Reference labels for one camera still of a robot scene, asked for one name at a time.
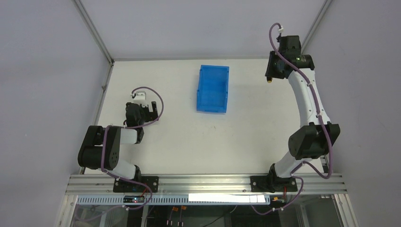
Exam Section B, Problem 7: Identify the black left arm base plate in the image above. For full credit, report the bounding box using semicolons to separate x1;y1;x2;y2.
113;175;159;193

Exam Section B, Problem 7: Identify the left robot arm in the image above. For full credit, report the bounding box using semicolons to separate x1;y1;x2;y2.
78;101;159;182

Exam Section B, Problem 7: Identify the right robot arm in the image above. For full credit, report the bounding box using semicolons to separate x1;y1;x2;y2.
265;35;340;192

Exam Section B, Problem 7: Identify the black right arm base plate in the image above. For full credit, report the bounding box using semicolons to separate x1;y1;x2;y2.
250;175;298;193

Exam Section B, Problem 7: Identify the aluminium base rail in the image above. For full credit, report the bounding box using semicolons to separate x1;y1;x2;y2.
65;173;347;195

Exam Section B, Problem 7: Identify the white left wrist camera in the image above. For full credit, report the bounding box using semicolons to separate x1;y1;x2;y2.
131;91;147;105

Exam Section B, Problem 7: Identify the blue plastic bin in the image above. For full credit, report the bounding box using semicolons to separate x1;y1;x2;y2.
196;65;229;114

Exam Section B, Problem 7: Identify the white slotted cable duct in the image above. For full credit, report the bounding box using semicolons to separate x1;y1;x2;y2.
77;193;270;206

